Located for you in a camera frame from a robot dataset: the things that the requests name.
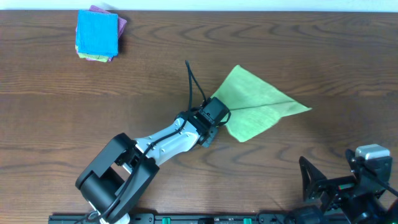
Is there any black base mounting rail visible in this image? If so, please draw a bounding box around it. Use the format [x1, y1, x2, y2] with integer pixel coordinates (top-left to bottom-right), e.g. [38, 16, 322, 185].
[48, 212, 299, 224]

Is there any folded light green cloth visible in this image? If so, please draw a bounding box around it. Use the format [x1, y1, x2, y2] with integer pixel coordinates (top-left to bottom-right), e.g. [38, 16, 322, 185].
[75, 45, 111, 62]

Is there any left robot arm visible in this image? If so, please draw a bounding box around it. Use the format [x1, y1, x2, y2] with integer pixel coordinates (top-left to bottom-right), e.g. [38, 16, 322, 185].
[75, 108, 226, 223]

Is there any green microfiber cloth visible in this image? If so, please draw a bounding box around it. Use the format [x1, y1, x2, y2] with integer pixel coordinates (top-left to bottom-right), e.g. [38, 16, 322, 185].
[213, 65, 311, 142]

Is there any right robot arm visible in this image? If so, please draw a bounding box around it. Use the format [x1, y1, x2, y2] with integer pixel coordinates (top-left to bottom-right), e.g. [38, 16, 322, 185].
[284, 154, 397, 224]

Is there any folded blue cloth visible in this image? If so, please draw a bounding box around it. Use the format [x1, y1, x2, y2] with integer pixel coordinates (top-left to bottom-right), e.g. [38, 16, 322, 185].
[76, 10, 119, 57]

